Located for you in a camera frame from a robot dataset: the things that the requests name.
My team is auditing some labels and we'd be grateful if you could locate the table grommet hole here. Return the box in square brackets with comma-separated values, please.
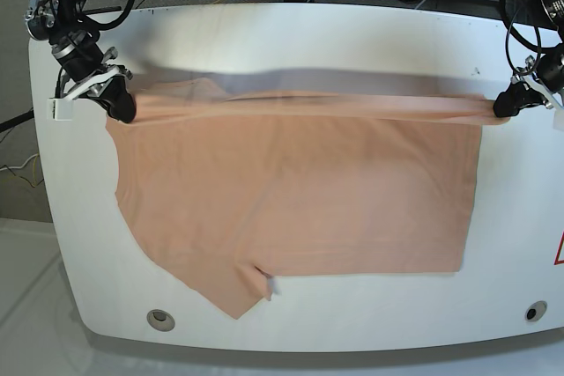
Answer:
[146, 309, 175, 332]
[525, 300, 547, 322]

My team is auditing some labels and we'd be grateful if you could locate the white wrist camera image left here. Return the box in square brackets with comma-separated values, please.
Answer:
[47, 98, 74, 122]

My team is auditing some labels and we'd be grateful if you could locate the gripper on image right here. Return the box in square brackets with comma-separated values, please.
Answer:
[493, 52, 563, 118]

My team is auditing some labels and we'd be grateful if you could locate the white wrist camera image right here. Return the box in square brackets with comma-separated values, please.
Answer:
[553, 110, 564, 132]

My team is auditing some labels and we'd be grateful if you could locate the red triangle sticker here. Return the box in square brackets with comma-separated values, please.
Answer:
[554, 233, 564, 265]

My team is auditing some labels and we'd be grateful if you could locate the left table grommet hole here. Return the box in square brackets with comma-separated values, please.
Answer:
[146, 309, 175, 332]

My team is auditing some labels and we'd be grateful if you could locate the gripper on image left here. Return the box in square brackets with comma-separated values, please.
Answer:
[51, 39, 137, 123]

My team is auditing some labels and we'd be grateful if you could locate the peach T-shirt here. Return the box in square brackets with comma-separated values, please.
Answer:
[106, 78, 501, 319]

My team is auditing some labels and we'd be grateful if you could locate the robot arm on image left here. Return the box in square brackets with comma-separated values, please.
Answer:
[25, 0, 137, 123]

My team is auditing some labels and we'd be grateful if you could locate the black bar at left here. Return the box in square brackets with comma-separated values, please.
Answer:
[0, 109, 34, 133]

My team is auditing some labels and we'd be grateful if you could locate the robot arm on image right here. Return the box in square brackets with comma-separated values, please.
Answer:
[493, 0, 563, 118]

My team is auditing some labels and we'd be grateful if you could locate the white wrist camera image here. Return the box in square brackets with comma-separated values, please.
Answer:
[47, 98, 74, 122]
[553, 110, 564, 132]

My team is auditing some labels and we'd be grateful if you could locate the right table grommet hole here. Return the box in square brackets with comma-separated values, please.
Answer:
[525, 300, 547, 322]

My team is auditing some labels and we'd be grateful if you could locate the white cable on floor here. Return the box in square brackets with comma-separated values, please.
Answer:
[0, 153, 41, 174]

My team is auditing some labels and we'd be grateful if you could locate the yellow cable on floor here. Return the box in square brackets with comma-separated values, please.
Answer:
[0, 156, 41, 190]

